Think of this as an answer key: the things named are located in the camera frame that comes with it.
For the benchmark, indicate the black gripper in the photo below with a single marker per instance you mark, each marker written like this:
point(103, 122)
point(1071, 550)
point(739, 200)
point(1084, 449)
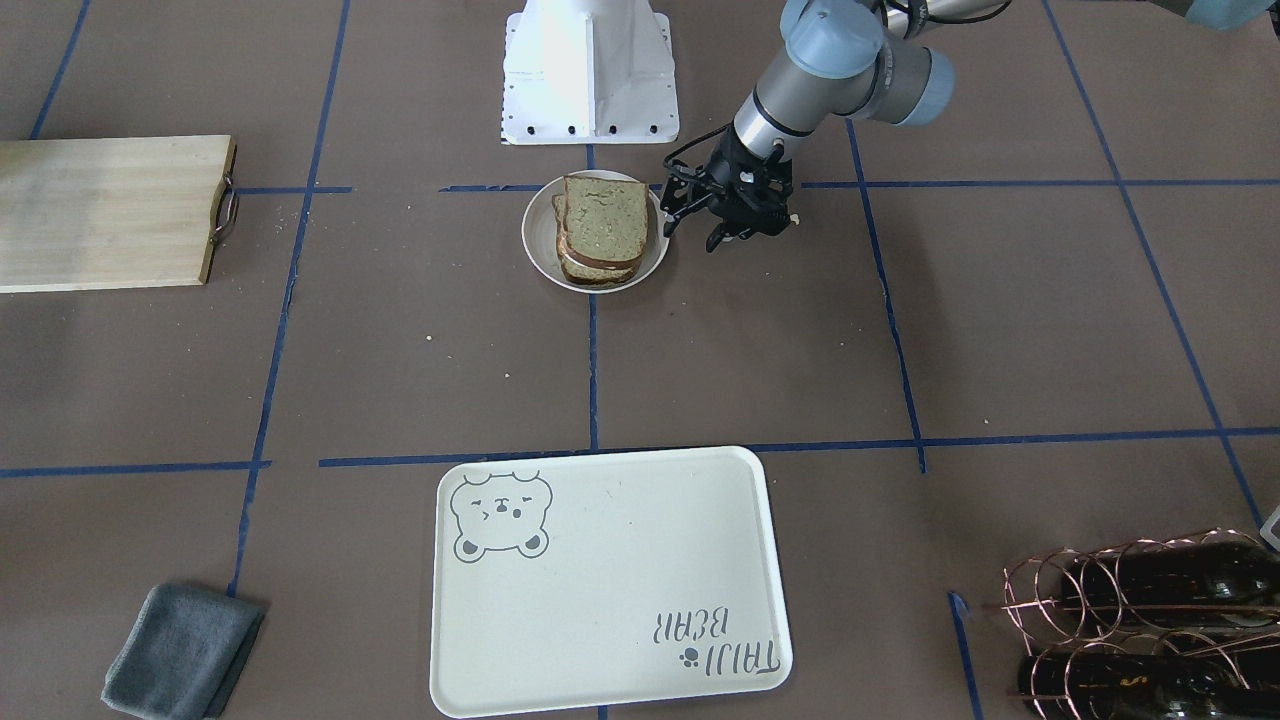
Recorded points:
point(727, 163)

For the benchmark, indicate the bread slice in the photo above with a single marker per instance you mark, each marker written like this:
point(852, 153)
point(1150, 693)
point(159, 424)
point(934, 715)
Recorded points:
point(599, 245)
point(621, 194)

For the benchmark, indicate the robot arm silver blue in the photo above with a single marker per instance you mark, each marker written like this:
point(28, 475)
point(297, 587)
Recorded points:
point(849, 59)

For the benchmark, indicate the cream bear tray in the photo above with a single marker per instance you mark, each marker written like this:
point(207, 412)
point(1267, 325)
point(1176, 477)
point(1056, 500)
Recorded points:
point(571, 582)

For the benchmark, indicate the green wine bottle middle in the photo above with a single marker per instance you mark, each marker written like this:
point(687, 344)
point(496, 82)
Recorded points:
point(1215, 585)

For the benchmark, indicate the green wine bottle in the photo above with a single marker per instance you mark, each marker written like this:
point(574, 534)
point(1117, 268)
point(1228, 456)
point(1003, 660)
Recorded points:
point(1100, 682)
point(1215, 585)

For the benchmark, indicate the wooden cutting board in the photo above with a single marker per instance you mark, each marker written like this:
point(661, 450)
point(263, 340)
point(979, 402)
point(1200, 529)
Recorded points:
point(112, 213)

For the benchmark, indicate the grey folded cloth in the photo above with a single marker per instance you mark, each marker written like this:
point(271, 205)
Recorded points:
point(184, 656)

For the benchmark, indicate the green wine bottle front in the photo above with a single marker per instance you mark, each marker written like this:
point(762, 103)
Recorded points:
point(1100, 682)

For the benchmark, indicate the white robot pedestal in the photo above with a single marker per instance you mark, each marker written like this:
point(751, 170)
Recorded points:
point(588, 72)

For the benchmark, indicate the copper wire bottle rack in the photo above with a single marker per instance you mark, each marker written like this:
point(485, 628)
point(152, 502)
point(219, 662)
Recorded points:
point(1030, 600)

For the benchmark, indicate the white wire cup rack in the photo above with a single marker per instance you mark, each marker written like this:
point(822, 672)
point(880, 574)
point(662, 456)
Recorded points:
point(1269, 530)

